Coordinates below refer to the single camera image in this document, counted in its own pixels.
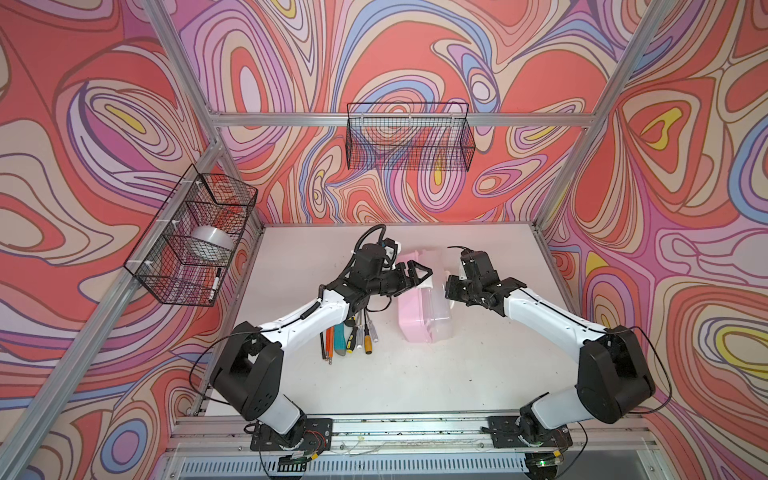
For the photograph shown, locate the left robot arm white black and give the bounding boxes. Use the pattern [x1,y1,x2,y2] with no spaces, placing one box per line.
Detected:
[210,239,433,444]

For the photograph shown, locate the clear handled screwdriver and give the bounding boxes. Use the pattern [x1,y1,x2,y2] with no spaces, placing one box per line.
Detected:
[367,319,379,343]

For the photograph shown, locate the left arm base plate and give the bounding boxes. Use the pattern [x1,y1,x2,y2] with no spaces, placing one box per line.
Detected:
[250,417,334,454]

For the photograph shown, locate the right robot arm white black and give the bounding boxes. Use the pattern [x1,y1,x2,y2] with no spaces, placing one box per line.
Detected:
[445,247,656,442]

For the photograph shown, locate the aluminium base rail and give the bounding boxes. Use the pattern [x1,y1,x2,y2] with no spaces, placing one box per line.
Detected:
[155,411,675,479]

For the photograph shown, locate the red handled hex key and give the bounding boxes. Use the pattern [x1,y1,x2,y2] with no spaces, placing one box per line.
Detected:
[325,327,334,365]

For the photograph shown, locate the grey duct tape roll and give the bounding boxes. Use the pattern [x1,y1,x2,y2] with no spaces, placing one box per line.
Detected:
[191,225,235,250]

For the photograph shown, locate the orange handled screwdriver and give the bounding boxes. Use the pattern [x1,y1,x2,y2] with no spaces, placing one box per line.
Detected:
[363,310,373,355]

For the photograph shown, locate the teal utility knife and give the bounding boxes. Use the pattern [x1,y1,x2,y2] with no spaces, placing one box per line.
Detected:
[333,323,347,356]

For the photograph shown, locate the black wire basket left wall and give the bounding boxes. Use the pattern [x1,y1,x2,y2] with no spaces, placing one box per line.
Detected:
[124,166,258,307]

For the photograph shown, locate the marker pen in basket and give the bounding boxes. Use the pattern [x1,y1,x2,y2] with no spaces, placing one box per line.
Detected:
[208,267,222,303]

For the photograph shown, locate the black wire basket wall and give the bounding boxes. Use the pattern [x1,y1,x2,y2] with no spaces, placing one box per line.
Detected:
[345,100,476,172]
[124,166,258,307]

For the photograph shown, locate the pink translucent plastic tool box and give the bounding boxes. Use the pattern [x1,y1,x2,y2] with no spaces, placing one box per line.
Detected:
[397,250,454,343]

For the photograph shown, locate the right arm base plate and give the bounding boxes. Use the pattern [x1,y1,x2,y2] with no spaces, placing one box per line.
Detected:
[481,415,573,449]

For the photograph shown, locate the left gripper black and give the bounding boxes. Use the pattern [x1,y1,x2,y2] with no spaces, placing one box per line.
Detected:
[364,261,433,299]

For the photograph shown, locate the black wire basket back wall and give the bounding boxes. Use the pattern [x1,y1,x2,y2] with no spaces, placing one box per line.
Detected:
[345,100,476,172]

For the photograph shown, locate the black yellow small screwdriver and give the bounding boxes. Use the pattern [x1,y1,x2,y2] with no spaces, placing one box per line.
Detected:
[346,313,362,353]

